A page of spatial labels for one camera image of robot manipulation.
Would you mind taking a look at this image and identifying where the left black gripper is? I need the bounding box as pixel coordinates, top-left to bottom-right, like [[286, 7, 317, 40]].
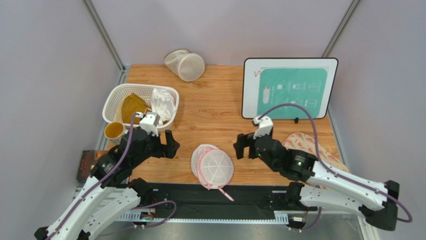
[[131, 128, 180, 168]]

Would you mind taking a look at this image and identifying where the white mesh laundry bag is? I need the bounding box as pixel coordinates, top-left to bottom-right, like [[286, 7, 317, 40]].
[[190, 144, 235, 202]]

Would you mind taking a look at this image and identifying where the white bra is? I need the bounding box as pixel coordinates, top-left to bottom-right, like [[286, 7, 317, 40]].
[[150, 88, 177, 126]]

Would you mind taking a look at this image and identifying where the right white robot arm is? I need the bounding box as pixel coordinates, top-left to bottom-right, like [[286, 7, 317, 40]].
[[233, 133, 400, 231]]

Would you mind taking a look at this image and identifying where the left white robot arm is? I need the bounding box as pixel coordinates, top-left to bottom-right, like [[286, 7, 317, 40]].
[[34, 127, 180, 240]]

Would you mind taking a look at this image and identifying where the beige mesh laundry bag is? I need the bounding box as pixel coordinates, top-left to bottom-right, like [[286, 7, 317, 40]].
[[163, 49, 206, 82]]

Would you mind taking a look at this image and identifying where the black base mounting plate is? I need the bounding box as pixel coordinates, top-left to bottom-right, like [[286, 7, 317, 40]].
[[140, 183, 317, 220]]

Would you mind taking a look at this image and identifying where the floral pink cloth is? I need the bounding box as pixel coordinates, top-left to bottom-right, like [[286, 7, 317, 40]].
[[282, 132, 350, 173]]

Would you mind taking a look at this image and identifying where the patterned ceramic mug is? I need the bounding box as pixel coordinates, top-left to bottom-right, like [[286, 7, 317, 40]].
[[104, 121, 129, 145]]

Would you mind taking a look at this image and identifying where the mustard yellow cloth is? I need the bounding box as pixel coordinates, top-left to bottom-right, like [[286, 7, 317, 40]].
[[121, 93, 152, 124]]

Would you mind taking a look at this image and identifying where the whiteboard with teal sheet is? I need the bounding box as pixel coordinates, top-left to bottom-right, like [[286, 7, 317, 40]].
[[241, 57, 339, 120]]

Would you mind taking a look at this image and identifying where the white plastic basket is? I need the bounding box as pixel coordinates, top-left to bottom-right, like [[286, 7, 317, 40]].
[[102, 83, 180, 124]]

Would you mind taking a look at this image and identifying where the dark brown book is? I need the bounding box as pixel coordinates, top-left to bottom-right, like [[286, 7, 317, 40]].
[[76, 150, 108, 184]]

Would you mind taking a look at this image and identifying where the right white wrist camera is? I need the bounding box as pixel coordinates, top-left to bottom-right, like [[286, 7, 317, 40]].
[[252, 115, 274, 139]]

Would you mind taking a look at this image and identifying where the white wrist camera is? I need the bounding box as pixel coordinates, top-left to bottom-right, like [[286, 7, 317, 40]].
[[252, 115, 274, 139], [136, 112, 160, 137]]

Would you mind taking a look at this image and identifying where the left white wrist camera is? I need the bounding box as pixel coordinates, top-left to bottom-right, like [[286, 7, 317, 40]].
[[136, 112, 160, 137]]

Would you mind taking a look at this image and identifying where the aluminium slotted rail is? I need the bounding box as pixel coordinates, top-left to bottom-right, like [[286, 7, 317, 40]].
[[70, 186, 290, 225]]

